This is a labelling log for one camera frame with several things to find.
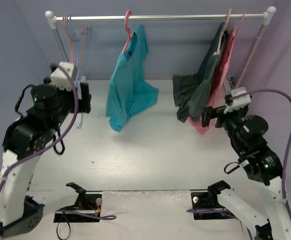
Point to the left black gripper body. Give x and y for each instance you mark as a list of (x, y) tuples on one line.
[(84, 97)]

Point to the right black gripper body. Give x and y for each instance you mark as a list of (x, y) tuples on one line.
[(207, 116)]

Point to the teal t shirt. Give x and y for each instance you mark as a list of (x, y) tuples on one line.
[(128, 93)]

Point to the pink plastic hanger front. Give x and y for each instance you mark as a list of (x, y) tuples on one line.
[(127, 28)]

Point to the pink plastic hanger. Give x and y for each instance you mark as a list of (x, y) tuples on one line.
[(127, 28), (75, 57)]

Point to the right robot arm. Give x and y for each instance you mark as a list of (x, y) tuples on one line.
[(262, 167)]

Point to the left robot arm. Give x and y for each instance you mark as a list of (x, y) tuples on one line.
[(25, 140)]

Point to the pink t shirt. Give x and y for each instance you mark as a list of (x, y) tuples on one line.
[(218, 92)]

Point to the dark green t shirt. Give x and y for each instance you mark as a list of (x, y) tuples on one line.
[(191, 92)]

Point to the wooden hanger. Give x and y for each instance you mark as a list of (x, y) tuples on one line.
[(218, 49)]

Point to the pink plastic hanger rear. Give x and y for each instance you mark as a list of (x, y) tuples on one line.
[(75, 57)]

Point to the blue plastic hanger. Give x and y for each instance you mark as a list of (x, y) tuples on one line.
[(80, 47)]

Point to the pink hanger on right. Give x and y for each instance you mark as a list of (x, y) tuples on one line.
[(242, 20)]

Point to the white metal clothes rack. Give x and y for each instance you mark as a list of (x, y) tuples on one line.
[(265, 16)]

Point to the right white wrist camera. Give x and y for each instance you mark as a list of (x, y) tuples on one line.
[(236, 99)]

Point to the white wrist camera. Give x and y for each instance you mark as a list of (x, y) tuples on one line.
[(63, 75), (236, 99)]

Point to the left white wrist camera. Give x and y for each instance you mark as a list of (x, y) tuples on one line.
[(63, 75)]

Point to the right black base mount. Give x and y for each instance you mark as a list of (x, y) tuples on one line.
[(205, 205)]

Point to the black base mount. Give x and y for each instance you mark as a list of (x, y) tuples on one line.
[(205, 205), (87, 202)]

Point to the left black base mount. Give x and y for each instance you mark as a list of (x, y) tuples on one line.
[(87, 202)]

